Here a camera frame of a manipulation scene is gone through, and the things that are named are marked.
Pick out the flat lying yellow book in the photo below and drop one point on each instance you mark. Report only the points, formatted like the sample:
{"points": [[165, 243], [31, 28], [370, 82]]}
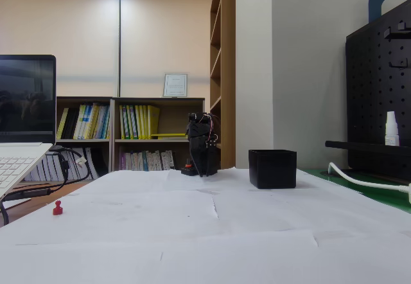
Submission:
{"points": [[170, 135]]}

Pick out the white dropper bottle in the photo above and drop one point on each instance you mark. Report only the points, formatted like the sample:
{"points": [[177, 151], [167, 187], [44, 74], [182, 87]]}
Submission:
{"points": [[391, 133]]}

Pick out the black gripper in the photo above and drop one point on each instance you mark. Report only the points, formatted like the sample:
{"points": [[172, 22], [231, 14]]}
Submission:
{"points": [[201, 155]]}

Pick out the white laptop with dark screen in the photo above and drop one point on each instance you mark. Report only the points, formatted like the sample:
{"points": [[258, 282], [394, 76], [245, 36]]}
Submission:
{"points": [[25, 104]]}

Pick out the small red pawn piece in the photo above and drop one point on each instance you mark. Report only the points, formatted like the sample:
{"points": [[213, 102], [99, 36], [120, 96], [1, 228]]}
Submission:
{"points": [[57, 211]]}

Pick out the black square box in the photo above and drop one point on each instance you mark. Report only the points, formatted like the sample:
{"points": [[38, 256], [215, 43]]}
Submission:
{"points": [[273, 171]]}

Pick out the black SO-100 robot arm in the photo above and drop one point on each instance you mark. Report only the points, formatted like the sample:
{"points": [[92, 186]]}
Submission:
{"points": [[199, 118]]}

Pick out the dark blue arched panel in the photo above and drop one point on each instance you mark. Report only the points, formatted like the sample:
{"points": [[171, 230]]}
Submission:
{"points": [[374, 4]]}

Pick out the black book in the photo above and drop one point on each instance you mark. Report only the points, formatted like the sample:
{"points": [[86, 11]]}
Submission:
{"points": [[71, 126]]}

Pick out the beige roller blind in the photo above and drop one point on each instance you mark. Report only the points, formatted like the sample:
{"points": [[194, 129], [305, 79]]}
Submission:
{"points": [[160, 23], [64, 23]]}

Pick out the framed white certificate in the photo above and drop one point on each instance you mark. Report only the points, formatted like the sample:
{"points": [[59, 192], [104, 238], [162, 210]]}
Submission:
{"points": [[175, 85]]}

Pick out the black pegboard organizer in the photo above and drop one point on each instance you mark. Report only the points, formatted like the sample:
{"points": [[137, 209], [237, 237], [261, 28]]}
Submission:
{"points": [[369, 104]]}

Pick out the white paper sheet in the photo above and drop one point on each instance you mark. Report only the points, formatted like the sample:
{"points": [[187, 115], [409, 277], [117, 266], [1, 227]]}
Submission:
{"points": [[241, 213], [180, 184], [321, 213], [273, 192], [369, 258]]}

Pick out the tall wooden bookshelf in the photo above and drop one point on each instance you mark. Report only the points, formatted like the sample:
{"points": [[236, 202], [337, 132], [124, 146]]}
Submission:
{"points": [[228, 72]]}

